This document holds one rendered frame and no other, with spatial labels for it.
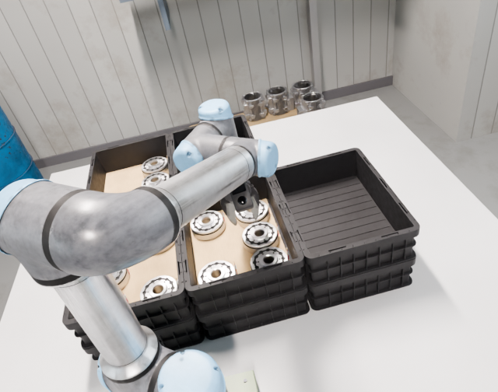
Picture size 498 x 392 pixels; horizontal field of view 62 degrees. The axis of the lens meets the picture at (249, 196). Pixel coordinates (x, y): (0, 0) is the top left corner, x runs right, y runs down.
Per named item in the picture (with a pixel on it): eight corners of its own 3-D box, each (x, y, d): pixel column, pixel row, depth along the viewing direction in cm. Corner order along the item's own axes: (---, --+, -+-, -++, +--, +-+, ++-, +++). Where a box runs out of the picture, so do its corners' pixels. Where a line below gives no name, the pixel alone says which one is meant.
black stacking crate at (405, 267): (415, 286, 117) (419, 258, 109) (312, 315, 115) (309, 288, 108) (358, 200, 148) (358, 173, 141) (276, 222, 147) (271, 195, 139)
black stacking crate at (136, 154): (184, 221, 138) (175, 194, 131) (96, 243, 137) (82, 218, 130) (177, 157, 169) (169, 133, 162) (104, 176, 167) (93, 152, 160)
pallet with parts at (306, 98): (312, 106, 348) (310, 72, 330) (350, 151, 291) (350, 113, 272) (188, 140, 339) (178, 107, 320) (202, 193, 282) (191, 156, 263)
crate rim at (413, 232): (422, 235, 104) (422, 228, 103) (306, 266, 103) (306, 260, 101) (358, 152, 135) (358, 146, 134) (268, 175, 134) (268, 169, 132)
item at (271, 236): (281, 243, 117) (280, 241, 117) (246, 251, 117) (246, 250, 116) (272, 219, 125) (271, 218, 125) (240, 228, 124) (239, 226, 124)
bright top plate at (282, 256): (293, 268, 109) (292, 267, 109) (257, 281, 108) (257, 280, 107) (280, 243, 117) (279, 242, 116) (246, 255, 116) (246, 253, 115)
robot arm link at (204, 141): (210, 154, 83) (234, 124, 90) (164, 148, 88) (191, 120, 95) (219, 184, 88) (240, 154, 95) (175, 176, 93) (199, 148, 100)
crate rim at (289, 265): (306, 266, 103) (306, 260, 101) (187, 299, 101) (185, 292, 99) (268, 175, 134) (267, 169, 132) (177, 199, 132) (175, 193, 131)
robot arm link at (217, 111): (187, 113, 94) (206, 95, 99) (201, 153, 101) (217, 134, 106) (218, 115, 90) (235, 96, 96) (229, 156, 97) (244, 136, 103)
